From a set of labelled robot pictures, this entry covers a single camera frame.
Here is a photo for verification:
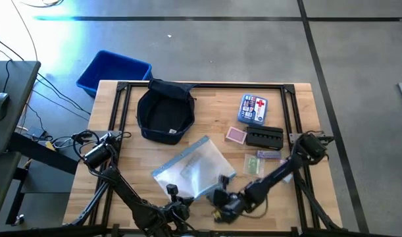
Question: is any white floor cable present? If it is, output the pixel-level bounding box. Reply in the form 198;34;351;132
10;0;39;62

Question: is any small white clear bag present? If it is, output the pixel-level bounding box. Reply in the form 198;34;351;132
278;159;294;184

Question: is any blue first aid kit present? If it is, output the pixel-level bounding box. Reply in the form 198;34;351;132
237;93;269;127

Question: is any blue plastic bin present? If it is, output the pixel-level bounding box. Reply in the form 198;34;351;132
76;49;155;99

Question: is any small clear bag green content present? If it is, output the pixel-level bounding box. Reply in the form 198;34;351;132
242;153;266;178

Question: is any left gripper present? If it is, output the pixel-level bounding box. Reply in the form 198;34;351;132
161;183;195;228

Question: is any black power adapter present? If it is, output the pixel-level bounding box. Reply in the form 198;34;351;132
24;126;47;140

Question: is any right arm cable loop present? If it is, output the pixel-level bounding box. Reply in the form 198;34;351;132
239;196;269;220

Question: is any coiled floor cable bundle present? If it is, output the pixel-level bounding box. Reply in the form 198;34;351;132
19;0;65;8

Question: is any pink playing card box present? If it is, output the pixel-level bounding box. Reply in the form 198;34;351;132
224;126;248;145

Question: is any black clamp bracket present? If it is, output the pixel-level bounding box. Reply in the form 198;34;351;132
314;130;336;145

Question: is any purple packet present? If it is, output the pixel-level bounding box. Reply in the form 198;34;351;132
255;149;283;161

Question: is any black weekly pill organizer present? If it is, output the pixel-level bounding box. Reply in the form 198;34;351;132
245;125;285;151

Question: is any black mouse cable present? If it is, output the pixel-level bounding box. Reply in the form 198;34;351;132
2;59;13;95

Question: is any black floor cable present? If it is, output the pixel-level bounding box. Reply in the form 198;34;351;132
0;31;91;116

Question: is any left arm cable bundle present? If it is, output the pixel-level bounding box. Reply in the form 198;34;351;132
51;130;133;157

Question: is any navy blue backpack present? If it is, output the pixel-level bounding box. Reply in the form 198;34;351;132
136;78;200;146

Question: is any black desk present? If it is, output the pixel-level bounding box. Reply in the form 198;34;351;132
0;61;80;237

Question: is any dark blue mesh bag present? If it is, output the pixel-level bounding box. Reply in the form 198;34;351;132
151;135;238;200

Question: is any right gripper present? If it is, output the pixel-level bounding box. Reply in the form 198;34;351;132
213;174;249;224

